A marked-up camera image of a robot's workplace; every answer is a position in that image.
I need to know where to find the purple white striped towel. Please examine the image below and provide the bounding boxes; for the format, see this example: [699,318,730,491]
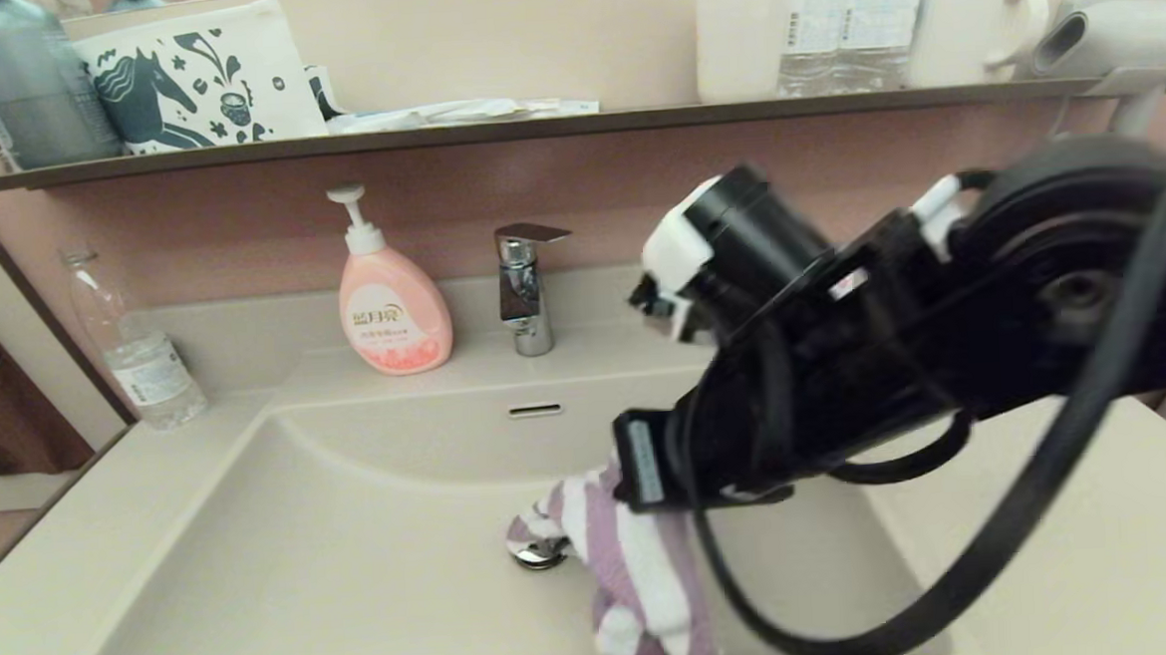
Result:
[502,456,721,655]

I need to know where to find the clear water bottle white label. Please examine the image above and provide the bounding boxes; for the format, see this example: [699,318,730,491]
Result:
[845,0,936,95]
[773,0,853,99]
[60,242,210,437]

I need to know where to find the brown mirror frame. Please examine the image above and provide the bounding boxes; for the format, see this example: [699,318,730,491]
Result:
[0,187,148,603]

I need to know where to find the chrome drain stopper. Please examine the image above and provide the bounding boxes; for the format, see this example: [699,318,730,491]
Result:
[507,532,574,573]

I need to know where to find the black and white wrist camera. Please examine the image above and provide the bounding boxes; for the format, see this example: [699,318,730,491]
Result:
[623,161,834,351]

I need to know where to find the white pouch horse print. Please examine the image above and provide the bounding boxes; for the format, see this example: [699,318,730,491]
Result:
[74,0,330,159]

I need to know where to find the grey bottle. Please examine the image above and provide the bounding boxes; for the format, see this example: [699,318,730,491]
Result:
[0,0,125,171]

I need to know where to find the white cup without handle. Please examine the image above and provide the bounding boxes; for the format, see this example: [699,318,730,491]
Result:
[694,0,796,105]

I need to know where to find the white wrapped packets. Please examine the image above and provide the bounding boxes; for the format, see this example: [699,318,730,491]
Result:
[327,92,601,137]

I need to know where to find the chrome faucet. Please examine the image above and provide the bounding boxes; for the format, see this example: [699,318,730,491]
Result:
[493,221,578,359]

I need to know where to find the long black cable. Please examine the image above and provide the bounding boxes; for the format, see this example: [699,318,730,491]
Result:
[671,167,1166,655]

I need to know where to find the grey hair dryer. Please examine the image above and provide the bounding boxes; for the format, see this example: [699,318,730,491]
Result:
[1024,0,1166,146]

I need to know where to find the dark and white pouch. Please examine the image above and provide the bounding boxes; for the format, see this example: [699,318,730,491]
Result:
[306,65,346,124]

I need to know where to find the brown wall shelf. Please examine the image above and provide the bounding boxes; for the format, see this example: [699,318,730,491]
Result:
[0,75,1103,199]

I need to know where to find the beige sink basin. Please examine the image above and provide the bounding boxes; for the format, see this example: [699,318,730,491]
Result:
[40,297,986,655]

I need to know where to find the short black cable white plug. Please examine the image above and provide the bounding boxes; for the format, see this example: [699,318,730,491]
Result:
[909,168,999,251]

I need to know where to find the white mug with handle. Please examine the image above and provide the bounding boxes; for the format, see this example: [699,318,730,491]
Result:
[903,0,1053,89]

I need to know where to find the pink soap pump bottle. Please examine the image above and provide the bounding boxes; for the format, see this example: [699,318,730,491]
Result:
[326,180,455,379]

